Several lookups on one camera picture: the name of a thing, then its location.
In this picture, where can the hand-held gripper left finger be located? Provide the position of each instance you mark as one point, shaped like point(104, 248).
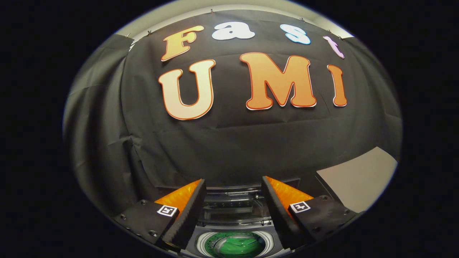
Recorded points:
point(188, 218)

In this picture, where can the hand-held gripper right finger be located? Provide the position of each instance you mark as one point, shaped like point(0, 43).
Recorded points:
point(279, 218)

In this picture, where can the dark washing machine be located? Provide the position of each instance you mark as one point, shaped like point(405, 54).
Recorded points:
point(204, 245)

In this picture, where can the green polo shirt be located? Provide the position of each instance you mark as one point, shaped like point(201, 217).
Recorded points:
point(236, 247)

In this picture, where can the black backdrop cloth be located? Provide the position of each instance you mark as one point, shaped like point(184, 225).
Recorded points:
point(233, 143)

